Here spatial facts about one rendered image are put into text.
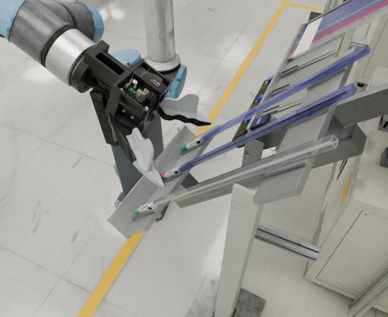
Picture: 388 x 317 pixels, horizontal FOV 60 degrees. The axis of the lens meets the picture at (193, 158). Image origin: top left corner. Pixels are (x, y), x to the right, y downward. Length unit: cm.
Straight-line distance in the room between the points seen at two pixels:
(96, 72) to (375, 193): 81
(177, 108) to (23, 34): 24
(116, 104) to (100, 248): 117
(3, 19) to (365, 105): 68
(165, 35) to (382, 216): 79
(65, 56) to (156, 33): 54
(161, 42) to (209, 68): 148
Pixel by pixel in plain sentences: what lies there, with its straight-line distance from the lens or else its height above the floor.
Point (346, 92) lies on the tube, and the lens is 50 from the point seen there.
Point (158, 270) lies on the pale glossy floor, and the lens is 151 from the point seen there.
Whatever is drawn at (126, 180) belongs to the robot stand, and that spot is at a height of 20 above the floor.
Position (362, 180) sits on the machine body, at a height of 62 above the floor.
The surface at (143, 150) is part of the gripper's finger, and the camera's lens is 47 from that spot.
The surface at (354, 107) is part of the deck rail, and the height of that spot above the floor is 90.
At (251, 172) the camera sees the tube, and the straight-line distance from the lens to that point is 48.
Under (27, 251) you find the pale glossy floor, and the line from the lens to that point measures 170.
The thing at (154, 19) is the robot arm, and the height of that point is 94.
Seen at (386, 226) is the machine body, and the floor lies 55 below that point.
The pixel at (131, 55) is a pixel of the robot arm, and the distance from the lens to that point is 116.
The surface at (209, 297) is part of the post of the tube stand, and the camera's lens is 145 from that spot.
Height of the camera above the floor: 138
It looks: 49 degrees down
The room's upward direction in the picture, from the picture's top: straight up
